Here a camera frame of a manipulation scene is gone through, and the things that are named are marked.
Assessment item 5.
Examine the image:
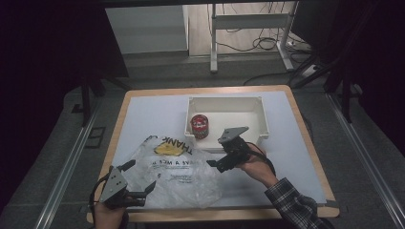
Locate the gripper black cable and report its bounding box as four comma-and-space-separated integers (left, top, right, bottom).
245, 142, 277, 177
88, 173, 112, 209

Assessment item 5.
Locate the dark metal stand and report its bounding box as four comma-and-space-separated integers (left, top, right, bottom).
290, 56, 364, 124
71, 74, 132, 128

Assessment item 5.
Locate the person's left hand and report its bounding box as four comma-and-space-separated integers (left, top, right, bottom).
93, 201, 129, 229

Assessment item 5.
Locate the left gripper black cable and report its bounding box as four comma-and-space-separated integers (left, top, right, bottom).
88, 173, 112, 209

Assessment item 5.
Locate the red candy jar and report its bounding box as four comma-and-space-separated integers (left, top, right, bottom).
189, 114, 210, 140

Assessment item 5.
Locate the person's right hand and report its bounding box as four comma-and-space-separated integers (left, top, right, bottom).
236, 150, 277, 189

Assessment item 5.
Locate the clear plastic bag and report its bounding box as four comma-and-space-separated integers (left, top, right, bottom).
121, 135, 224, 211

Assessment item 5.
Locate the white power strip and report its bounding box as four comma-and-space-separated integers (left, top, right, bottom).
300, 63, 320, 79

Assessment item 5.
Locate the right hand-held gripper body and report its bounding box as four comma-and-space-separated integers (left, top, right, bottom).
210, 126, 260, 175

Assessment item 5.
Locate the black floor cable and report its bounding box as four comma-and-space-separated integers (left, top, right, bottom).
206, 2, 314, 87

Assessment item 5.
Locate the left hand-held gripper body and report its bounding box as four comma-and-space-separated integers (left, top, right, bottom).
98, 165, 148, 210

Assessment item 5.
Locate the white plastic bin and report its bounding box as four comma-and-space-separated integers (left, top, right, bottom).
183, 95, 270, 154

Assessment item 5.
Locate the white table mat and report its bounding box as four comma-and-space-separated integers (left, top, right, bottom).
111, 90, 329, 212

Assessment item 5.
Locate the grey metal floor rail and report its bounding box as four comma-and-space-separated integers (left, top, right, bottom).
32, 101, 100, 229
327, 93, 405, 229

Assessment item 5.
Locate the white metal desk frame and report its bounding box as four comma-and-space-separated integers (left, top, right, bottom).
209, 1, 300, 74

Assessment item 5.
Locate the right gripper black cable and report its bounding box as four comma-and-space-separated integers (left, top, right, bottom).
245, 142, 277, 177

